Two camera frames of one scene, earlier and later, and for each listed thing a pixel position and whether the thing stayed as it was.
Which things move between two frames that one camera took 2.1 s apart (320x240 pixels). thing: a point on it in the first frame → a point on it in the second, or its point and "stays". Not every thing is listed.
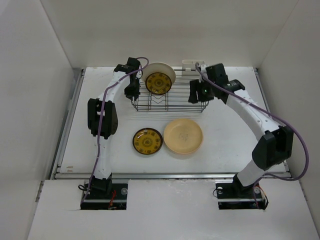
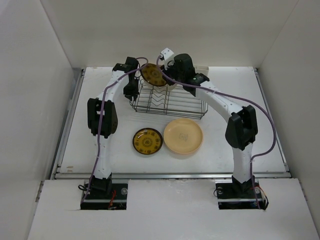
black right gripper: [194, 85] → [170, 66]
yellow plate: [183, 136] stays
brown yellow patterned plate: [147, 141] stays
